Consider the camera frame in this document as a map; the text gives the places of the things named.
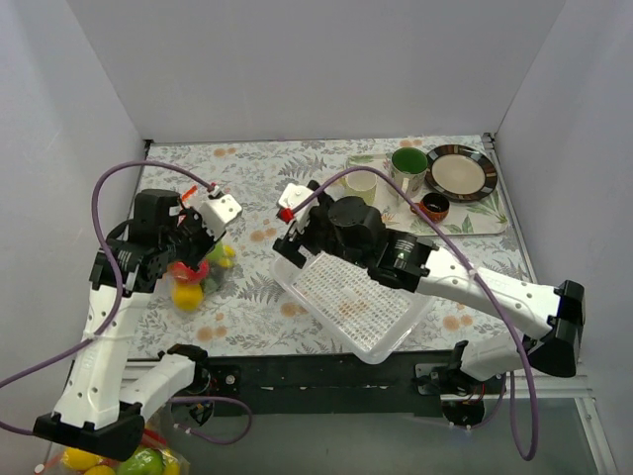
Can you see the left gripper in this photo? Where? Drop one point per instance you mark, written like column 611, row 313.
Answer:
column 196, row 237

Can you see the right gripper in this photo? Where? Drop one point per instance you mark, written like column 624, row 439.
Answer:
column 292, row 248

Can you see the zip bag of fake fruit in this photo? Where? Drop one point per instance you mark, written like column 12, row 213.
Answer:
column 189, row 286

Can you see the white plastic basket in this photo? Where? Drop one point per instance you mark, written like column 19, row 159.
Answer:
column 371, row 320

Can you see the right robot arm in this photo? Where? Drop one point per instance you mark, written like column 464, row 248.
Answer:
column 545, row 324

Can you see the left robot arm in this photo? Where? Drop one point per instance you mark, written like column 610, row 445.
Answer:
column 94, row 412

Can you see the cream mug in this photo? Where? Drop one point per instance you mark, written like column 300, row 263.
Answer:
column 361, row 184

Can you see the green inside floral mug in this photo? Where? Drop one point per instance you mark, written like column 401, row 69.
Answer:
column 407, row 169

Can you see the small brown cup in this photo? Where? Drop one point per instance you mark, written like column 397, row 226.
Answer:
column 434, row 206

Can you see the striped rim plate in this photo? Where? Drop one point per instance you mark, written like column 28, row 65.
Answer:
column 460, row 173

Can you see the floral serving tray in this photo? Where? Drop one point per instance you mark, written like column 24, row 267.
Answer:
column 485, row 217

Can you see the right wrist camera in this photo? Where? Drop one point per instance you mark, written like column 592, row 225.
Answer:
column 294, row 204

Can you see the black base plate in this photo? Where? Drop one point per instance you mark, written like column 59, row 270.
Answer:
column 406, row 382

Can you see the aluminium front rail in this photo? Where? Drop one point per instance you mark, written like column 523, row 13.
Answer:
column 546, row 386

